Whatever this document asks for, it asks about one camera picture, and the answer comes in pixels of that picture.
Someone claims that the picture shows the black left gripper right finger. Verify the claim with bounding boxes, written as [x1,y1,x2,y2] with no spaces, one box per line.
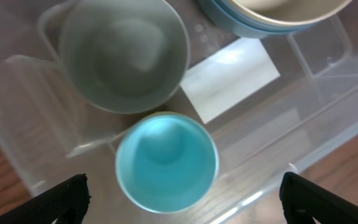
[279,172,358,224]

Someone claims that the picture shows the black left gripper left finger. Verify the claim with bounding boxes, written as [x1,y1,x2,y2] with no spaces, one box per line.
[0,174,91,224]

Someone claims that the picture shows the clear plastic storage bin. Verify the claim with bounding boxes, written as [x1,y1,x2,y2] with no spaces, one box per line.
[0,1,358,223]

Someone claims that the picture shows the light blue cup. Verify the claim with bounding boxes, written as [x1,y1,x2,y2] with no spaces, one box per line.
[115,113,219,214]

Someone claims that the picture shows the pale blue small bowl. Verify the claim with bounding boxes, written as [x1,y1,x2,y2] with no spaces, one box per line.
[59,0,190,114]

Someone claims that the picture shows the beige bowl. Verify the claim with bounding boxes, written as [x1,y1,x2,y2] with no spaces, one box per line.
[227,0,351,27]

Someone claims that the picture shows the dark blue bowl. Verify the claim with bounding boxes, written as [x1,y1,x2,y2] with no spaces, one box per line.
[196,0,314,39]

